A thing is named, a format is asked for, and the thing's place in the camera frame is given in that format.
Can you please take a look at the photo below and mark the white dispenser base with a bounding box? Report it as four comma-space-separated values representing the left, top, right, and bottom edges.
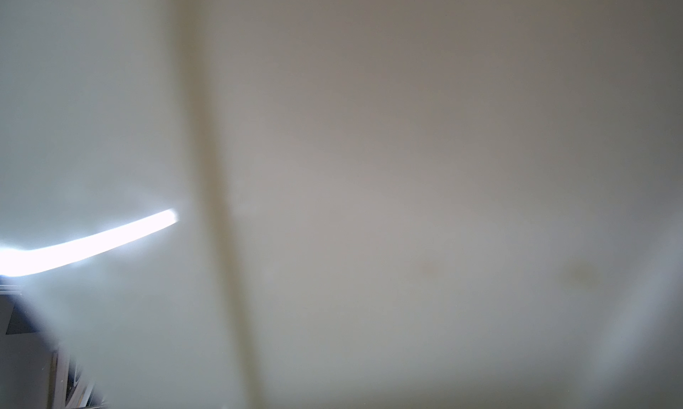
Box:
1, 0, 682, 408

